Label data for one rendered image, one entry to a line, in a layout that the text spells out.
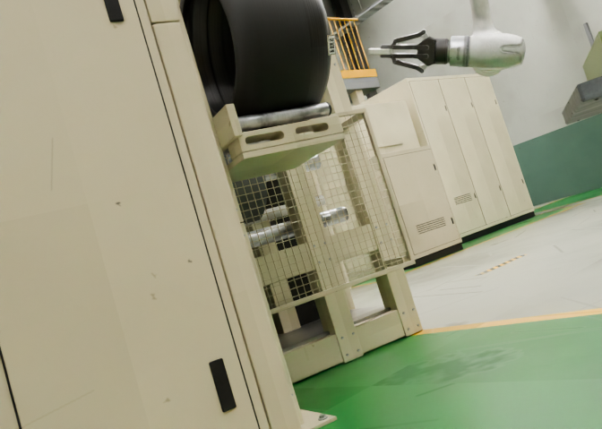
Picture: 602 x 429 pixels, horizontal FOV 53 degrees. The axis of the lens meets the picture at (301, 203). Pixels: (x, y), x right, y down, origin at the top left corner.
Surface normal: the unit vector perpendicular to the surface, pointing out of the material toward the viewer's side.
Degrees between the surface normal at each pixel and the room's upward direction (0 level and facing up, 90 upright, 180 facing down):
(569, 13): 90
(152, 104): 90
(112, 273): 90
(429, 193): 90
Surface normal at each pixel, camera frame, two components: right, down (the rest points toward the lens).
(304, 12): 0.47, -0.11
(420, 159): 0.60, -0.25
